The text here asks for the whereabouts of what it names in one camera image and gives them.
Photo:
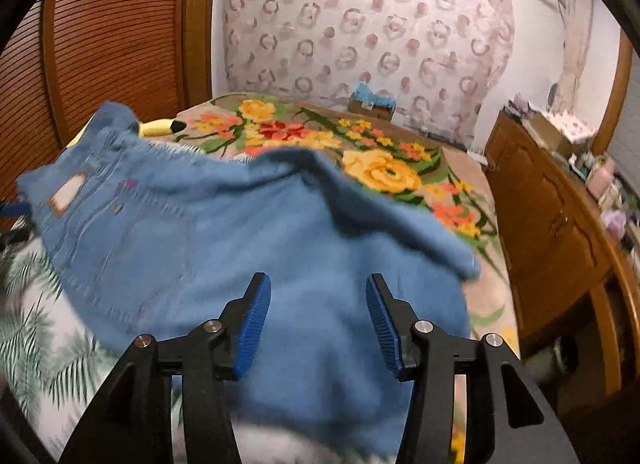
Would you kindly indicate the palm leaf printed cloth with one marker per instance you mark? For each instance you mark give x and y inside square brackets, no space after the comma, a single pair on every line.
[45,344]

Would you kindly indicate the blue denim pants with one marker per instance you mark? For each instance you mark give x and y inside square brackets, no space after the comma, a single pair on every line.
[225,224]

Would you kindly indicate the pink cup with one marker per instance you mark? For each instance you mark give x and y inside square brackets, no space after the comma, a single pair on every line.
[600,179]

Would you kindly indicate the yellow plush toy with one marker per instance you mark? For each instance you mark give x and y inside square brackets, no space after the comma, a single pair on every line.
[155,127]

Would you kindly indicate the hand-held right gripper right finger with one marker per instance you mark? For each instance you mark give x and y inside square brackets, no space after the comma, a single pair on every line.
[384,324]

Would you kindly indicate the floral blanket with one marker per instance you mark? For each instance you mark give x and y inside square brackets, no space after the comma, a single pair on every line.
[390,169]

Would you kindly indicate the dark waste bin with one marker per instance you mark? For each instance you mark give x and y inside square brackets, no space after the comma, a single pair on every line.
[562,354]

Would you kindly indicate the wooden cabinet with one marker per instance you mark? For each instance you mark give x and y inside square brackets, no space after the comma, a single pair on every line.
[545,214]

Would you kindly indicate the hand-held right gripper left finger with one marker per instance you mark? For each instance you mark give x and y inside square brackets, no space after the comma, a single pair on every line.
[252,324]

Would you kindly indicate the cardboard box with blue items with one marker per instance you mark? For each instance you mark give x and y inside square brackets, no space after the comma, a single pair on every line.
[370,107]

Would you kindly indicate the circle patterned curtain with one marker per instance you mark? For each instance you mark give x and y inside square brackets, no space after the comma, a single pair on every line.
[350,19]

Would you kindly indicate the wooden louvered wardrobe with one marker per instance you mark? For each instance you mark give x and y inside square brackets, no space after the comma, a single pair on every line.
[110,44]

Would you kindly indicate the purple soft item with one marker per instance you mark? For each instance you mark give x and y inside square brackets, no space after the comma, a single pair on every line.
[614,221]

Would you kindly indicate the wooden door frame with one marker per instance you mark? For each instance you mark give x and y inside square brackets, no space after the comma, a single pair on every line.
[617,89]

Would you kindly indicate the box with dotted cloth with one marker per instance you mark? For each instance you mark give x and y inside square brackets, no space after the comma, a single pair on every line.
[550,132]

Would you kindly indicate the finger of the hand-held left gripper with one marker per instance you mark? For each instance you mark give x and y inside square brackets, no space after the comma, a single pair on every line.
[17,236]
[12,209]

